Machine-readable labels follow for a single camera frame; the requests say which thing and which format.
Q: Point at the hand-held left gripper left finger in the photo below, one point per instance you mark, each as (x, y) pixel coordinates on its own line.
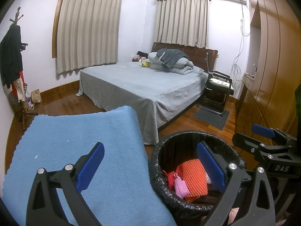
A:
(91, 167)

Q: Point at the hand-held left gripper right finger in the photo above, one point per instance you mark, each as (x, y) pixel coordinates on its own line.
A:
(211, 167)

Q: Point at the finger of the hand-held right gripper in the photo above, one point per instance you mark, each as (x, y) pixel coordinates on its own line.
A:
(263, 131)
(249, 144)

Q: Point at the large orange foam net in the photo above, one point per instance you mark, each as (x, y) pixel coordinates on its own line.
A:
(194, 176)

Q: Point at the pink face mask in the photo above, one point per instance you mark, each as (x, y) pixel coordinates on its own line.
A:
(180, 187)

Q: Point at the red glove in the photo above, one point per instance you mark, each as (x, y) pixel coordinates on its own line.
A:
(171, 177)

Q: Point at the black lined trash bin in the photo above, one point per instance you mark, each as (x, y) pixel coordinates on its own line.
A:
(162, 188)

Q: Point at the blue scalloped mat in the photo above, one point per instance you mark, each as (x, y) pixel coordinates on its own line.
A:
(94, 127)

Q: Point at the grey floor mat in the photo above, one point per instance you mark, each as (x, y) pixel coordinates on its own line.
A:
(211, 119)

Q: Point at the black metal chair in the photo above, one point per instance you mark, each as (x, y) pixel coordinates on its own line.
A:
(211, 98)

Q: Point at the chair seat cushion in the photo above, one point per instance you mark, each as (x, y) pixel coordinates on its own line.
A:
(219, 82)

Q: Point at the wooden wardrobe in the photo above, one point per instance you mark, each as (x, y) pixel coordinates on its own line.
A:
(272, 63)

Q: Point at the wooden coat rack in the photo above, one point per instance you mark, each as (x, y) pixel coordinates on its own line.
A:
(23, 116)

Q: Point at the bed with grey sheet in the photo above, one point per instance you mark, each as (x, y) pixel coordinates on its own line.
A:
(131, 89)

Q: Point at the purple and white bag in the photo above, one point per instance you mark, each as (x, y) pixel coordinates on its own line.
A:
(30, 103)

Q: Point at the brown paper bag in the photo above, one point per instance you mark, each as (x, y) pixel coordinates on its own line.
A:
(36, 96)

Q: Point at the brown wooden headboard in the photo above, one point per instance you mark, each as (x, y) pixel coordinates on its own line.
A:
(199, 55)

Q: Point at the checked basket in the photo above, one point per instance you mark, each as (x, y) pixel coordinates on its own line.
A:
(13, 100)

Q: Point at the folded light grey quilt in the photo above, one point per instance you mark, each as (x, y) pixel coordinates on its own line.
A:
(181, 67)

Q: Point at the patterned hanging cloth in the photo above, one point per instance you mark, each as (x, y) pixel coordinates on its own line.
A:
(20, 89)

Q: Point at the red hanging garment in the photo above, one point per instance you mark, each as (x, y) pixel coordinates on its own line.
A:
(14, 89)

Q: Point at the yellow plush toy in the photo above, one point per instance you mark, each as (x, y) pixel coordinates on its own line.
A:
(145, 64)

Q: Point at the dark grey garment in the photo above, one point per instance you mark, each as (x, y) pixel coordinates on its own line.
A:
(170, 56)

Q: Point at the small doll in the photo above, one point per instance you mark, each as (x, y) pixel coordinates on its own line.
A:
(137, 58)

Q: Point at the black pillow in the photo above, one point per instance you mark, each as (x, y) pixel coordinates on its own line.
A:
(142, 53)

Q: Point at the narrow beige curtain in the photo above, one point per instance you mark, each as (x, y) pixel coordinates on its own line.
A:
(182, 21)

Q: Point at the black coat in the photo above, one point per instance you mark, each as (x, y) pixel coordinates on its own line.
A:
(10, 56)

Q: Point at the wide beige curtain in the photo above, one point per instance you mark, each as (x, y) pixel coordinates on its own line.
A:
(89, 28)

